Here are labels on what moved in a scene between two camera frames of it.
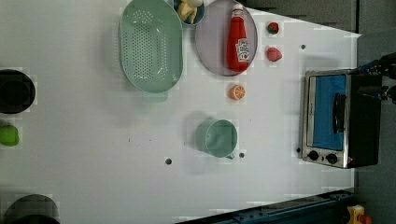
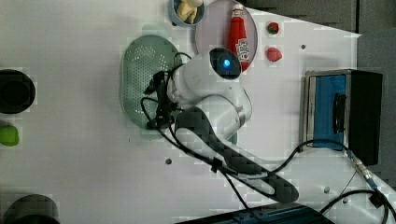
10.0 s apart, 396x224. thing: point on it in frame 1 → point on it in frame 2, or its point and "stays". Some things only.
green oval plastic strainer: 150,45 → 144,57
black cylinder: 17,91 stays
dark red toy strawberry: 273,28 stays
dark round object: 32,209 stays
